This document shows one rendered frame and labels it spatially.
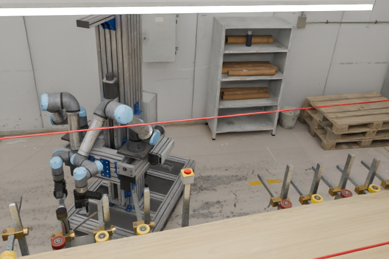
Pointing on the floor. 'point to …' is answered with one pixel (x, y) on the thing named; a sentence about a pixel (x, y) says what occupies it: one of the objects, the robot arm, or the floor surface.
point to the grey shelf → (283, 50)
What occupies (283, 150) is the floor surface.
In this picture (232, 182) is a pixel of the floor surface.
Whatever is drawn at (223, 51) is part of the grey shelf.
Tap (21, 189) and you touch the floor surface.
